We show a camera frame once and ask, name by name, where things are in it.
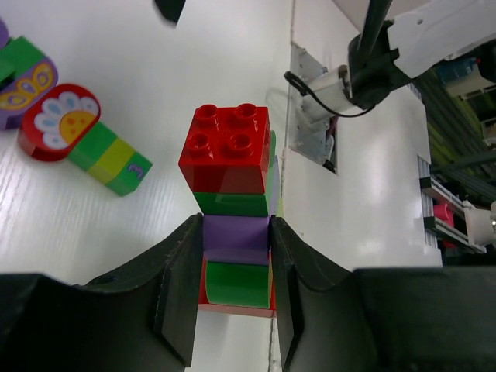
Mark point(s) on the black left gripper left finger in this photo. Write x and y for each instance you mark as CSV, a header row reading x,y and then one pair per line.
x,y
155,299

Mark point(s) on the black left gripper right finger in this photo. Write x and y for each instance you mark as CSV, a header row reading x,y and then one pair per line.
x,y
320,316

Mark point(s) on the multicolour lego brick stack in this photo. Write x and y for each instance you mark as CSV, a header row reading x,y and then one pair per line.
x,y
230,164

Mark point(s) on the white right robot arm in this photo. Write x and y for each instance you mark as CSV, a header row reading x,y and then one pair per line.
x,y
390,54

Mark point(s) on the flower and butterfly lego assembly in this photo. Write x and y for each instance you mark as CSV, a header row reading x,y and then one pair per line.
x,y
58,121

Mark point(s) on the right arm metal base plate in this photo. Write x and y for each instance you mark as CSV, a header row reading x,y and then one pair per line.
x,y
310,129

